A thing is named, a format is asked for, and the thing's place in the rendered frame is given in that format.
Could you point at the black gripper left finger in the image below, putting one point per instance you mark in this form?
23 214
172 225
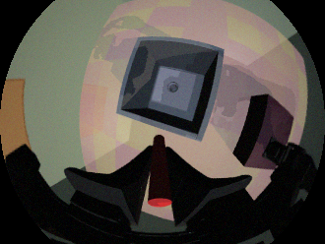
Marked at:
125 187

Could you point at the dark red peg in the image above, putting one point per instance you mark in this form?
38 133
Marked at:
159 182

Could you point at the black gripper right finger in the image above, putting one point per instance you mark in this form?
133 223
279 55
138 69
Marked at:
191 189

